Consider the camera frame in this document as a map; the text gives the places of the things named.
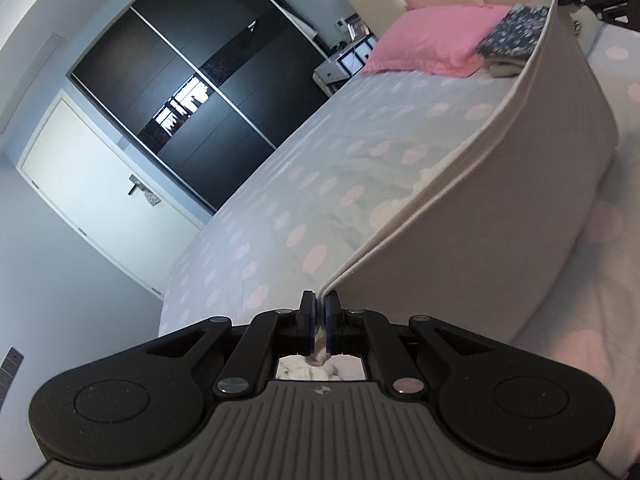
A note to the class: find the white garment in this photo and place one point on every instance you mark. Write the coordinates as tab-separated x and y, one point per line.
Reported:
500	160

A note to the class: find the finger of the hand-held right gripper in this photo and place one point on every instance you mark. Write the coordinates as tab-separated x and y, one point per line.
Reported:
612	7

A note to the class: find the white door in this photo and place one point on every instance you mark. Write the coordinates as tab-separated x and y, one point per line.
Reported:
100	185

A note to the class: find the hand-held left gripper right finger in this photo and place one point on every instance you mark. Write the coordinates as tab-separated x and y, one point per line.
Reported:
332	321

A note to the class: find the white nightstand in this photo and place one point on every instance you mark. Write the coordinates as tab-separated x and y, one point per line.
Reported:
340	67

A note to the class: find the dark sliding door wardrobe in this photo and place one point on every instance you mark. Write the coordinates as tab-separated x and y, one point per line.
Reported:
200	60

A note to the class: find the beige folded cloth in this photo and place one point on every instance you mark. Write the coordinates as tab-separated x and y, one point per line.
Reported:
502	67

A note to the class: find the dark floral folded cloth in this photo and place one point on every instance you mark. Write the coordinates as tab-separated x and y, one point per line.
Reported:
515	30

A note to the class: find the polka dot blanket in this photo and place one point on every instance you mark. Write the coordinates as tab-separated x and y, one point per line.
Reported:
300	185

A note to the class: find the wall switch panel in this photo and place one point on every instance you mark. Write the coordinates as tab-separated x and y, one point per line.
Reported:
10	377

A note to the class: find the pink pillow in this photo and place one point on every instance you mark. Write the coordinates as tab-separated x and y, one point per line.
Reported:
430	40

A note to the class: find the picture frame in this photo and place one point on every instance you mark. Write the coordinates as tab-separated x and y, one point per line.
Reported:
356	27

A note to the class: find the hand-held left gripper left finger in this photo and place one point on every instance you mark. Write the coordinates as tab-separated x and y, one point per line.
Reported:
308	321

